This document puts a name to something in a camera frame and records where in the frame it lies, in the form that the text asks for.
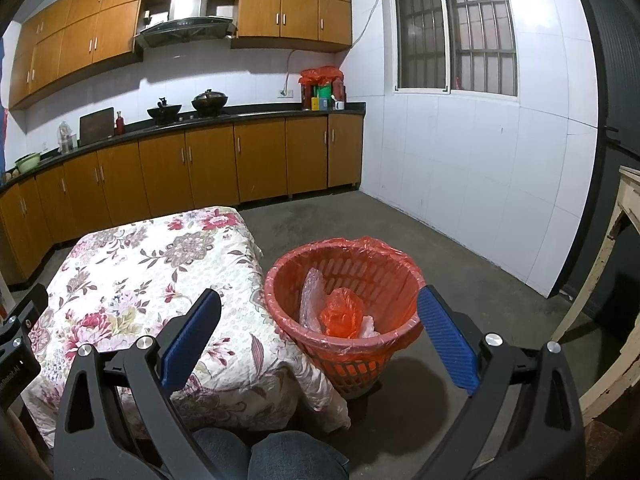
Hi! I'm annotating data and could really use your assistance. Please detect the red plastic bag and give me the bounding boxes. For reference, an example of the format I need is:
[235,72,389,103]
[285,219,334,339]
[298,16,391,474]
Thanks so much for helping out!
[320,287,366,340]

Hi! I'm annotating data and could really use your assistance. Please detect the wooden kitchen cabinets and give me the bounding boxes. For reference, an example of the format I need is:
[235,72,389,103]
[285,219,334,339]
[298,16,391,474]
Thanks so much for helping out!
[0,102,365,287]
[7,0,354,110]

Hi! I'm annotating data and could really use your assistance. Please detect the knees in blue jeans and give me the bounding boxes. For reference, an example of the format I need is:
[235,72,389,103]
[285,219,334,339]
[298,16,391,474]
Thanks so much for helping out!
[248,432,351,480]

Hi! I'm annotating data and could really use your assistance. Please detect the wooden upper kitchen cabinets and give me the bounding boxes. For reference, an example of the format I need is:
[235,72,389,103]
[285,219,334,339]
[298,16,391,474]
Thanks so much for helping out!
[7,0,354,110]

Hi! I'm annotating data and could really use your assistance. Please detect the barred window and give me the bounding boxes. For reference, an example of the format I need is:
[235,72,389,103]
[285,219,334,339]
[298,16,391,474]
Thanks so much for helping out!
[390,0,519,99]

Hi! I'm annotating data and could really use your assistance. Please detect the steel range hood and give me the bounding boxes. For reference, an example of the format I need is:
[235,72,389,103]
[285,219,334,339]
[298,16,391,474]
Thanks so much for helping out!
[134,0,239,50]

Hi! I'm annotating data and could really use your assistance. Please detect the green pot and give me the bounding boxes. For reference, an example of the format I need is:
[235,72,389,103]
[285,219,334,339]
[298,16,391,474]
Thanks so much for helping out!
[14,152,42,175]

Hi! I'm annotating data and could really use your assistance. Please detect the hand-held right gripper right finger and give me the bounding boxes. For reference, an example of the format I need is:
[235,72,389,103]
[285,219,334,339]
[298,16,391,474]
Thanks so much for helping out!
[415,284,586,480]

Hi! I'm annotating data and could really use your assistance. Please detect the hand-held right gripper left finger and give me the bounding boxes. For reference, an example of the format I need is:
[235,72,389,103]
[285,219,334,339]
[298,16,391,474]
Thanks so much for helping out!
[52,287,223,480]

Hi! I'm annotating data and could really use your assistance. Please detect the wooden lower kitchen cabinets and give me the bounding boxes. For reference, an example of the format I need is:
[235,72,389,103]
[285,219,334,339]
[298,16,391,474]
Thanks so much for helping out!
[0,102,365,287]

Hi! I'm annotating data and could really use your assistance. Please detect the dark grey door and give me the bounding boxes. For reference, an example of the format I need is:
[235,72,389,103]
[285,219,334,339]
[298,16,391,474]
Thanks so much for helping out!
[565,0,640,311]

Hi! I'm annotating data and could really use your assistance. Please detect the grey power cable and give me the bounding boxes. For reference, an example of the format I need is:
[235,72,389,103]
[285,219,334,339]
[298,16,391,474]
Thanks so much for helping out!
[284,49,299,92]

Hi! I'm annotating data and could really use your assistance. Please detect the black wok with lid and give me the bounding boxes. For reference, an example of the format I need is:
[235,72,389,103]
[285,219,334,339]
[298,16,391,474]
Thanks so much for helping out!
[191,89,230,114]

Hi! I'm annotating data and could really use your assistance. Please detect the red bag on boxes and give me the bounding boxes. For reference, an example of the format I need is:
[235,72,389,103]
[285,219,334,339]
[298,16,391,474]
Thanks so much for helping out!
[298,65,346,111]

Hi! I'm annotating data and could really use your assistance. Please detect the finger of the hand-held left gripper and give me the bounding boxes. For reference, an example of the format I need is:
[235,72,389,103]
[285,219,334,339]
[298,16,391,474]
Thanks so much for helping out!
[0,284,49,347]

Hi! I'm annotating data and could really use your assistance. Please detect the cream wooden furniture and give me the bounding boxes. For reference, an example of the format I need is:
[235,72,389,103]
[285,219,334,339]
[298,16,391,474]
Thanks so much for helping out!
[550,165,640,427]

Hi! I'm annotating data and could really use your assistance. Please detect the clear plastic bag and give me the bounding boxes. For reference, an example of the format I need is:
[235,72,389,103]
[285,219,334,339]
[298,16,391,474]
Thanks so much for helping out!
[299,267,334,334]

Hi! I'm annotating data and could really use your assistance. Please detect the red plastic waste basket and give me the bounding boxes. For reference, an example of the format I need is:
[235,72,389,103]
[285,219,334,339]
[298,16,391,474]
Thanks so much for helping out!
[264,236,426,401]

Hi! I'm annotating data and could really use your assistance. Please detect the floral blanket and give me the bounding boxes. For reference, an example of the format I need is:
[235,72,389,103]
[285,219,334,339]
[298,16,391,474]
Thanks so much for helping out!
[22,206,351,449]

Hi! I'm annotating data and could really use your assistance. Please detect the brown cutting board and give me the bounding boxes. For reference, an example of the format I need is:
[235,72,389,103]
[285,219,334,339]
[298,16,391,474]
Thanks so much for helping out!
[79,107,116,146]

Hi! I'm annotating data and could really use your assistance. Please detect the person's left leg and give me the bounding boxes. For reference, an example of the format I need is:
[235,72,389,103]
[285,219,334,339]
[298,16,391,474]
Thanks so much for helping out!
[192,427,252,480]

